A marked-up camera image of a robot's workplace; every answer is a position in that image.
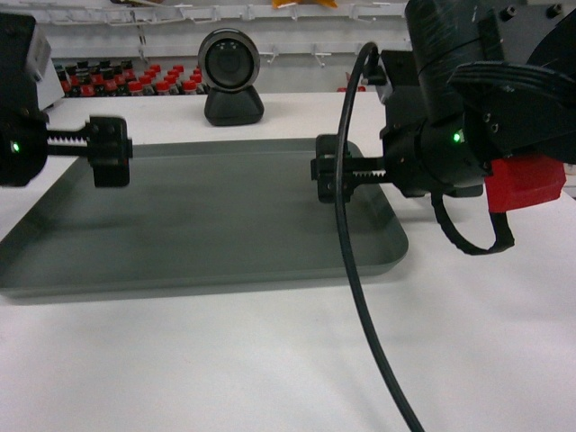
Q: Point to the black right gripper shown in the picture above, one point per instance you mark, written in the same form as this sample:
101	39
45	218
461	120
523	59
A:
424	146

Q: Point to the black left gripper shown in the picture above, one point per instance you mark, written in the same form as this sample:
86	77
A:
24	136

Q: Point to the grey rectangular serving tray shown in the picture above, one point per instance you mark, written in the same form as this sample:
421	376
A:
207	215

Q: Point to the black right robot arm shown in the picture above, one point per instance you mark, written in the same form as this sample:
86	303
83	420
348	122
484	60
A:
483	103

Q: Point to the black round barcode scanner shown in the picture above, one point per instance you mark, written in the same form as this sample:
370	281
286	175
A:
230	64

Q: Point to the red plastic gripper part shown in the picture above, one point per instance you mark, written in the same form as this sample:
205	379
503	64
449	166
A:
523	181

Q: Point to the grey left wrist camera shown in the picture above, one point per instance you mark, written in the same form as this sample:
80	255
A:
41	69

